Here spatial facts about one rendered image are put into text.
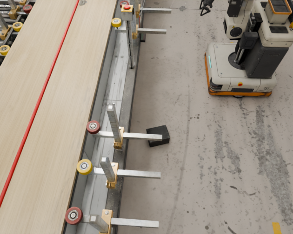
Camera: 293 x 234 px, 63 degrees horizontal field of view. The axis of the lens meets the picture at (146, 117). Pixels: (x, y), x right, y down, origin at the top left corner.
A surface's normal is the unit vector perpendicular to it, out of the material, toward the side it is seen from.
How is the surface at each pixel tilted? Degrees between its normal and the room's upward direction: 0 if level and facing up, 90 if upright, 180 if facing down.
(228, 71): 0
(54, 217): 0
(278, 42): 90
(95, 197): 0
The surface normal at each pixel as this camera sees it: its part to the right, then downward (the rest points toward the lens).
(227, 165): 0.00, -0.54
